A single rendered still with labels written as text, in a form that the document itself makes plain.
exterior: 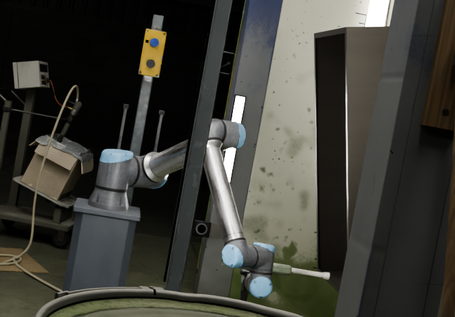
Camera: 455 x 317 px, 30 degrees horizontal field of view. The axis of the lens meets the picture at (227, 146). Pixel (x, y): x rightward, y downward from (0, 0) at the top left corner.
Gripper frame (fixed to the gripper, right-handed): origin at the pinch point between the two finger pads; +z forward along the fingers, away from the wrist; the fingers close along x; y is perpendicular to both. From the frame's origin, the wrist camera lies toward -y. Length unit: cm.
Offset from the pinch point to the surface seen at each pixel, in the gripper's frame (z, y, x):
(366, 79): -20, -89, 36
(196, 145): -100, -50, -40
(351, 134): -18, -65, 33
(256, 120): 93, -72, 9
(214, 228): 97, -9, -5
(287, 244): 98, -5, 37
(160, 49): 105, -104, -49
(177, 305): -225, -19, -51
